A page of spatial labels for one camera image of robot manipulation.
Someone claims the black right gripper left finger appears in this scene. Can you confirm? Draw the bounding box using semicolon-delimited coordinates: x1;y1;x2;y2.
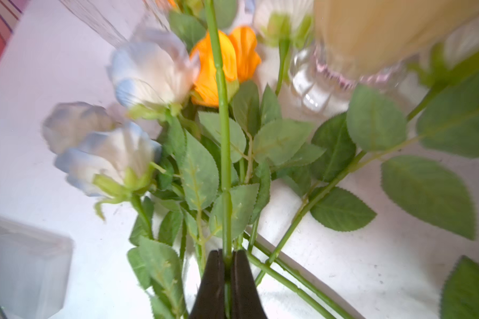
189;250;226;319

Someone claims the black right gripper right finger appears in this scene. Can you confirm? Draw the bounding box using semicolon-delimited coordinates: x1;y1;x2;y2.
230;250;267;319

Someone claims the yellow wavy glass vase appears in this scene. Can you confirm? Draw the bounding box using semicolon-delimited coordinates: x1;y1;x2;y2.
290;1;479;114

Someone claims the frosted plastic box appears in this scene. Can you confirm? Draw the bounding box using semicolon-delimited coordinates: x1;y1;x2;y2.
0;217;74;318

